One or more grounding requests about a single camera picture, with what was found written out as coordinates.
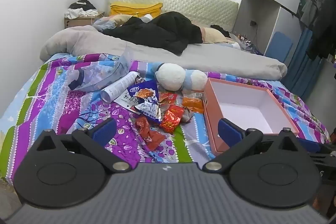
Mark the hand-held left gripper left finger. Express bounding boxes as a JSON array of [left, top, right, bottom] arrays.
[[34, 117, 135, 172]]

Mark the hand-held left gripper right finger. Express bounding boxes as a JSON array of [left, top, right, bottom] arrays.
[[205, 118, 303, 173]]

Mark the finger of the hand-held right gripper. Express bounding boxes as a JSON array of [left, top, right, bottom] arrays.
[[298, 138, 336, 161]]

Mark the pink cardboard box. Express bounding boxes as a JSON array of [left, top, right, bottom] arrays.
[[203, 77, 300, 156]]

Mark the dark red snack packet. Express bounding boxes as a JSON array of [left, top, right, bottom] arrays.
[[135, 116, 166, 151]]

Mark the grey wrapper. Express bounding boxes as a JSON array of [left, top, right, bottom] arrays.
[[181, 106, 195, 125]]

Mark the orange snack packet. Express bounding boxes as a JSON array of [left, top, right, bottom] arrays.
[[182, 91, 205, 114]]

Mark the blue and white snack packet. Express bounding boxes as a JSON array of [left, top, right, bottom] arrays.
[[134, 101, 164, 124]]

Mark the blue packet with orange picture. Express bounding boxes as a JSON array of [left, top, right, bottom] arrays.
[[127, 80, 160, 104]]

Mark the small red snack packet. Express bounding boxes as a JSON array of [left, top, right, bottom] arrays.
[[159, 93, 177, 105]]

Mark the white tube bottle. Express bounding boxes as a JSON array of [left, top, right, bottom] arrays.
[[100, 71, 137, 103]]

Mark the clear plastic bag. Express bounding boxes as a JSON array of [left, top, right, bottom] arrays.
[[67, 47, 135, 92]]

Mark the colourful printed bed sheet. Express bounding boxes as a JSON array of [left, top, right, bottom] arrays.
[[0, 52, 330, 182]]

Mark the grey duvet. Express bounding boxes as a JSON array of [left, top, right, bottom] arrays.
[[39, 26, 288, 80]]

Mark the blue curtain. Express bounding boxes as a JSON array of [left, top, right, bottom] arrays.
[[282, 28, 323, 102]]

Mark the white and blue plush toy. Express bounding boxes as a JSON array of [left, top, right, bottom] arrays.
[[147, 63, 208, 92]]

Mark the group of small bottles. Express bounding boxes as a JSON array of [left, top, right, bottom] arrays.
[[235, 34, 263, 55]]

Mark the beige pillow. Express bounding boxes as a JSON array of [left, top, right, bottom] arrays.
[[199, 27, 229, 43]]

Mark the blue cushion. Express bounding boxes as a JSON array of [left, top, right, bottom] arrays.
[[264, 32, 294, 63]]

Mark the small black garment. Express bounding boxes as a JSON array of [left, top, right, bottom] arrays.
[[210, 25, 231, 37]]

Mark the floral pillow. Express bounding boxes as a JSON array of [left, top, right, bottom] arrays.
[[93, 15, 153, 30]]

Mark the brown cardboard box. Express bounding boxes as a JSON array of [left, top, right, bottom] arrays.
[[64, 12, 105, 29]]

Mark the black hanging jacket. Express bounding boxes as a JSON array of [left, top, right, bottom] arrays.
[[306, 0, 336, 60]]

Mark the white garment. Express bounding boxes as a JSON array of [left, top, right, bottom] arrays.
[[65, 7, 99, 19]]

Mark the yellow pillow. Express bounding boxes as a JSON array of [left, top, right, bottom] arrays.
[[110, 2, 163, 17]]

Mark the grey striped hanging jacket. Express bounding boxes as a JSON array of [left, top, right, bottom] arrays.
[[301, 0, 326, 28]]

